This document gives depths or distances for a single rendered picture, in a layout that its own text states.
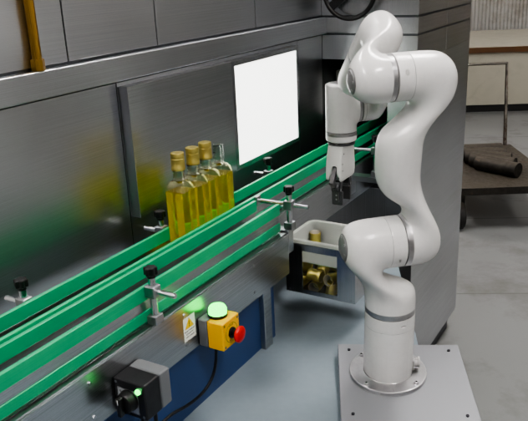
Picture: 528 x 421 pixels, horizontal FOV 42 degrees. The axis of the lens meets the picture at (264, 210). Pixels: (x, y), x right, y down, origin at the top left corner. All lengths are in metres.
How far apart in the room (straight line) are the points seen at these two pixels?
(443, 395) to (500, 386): 1.51
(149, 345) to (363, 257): 0.50
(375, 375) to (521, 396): 1.53
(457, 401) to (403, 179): 0.56
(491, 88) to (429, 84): 7.33
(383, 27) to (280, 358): 0.92
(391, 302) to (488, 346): 1.94
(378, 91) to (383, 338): 0.60
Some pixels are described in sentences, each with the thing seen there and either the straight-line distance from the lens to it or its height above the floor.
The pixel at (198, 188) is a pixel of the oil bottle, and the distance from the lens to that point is 1.77.
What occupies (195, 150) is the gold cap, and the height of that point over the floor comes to 1.33.
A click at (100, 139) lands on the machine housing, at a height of 1.38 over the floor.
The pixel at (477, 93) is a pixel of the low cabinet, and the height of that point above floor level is 0.23.
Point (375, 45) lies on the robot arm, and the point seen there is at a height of 1.59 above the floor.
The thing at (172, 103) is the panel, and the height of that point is 1.42.
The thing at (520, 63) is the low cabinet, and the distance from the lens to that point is 8.80.
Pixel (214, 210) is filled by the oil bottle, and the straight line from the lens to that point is 1.84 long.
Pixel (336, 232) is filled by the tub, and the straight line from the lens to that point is 2.12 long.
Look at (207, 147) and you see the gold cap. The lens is 1.81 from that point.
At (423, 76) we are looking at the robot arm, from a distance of 1.44.
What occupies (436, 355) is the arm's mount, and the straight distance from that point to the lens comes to 1.90.
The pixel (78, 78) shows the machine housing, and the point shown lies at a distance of 1.65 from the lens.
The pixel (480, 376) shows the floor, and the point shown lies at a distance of 3.32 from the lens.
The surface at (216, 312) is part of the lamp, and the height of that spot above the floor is 1.01.
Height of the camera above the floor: 1.75
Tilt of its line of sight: 19 degrees down
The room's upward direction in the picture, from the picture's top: 3 degrees counter-clockwise
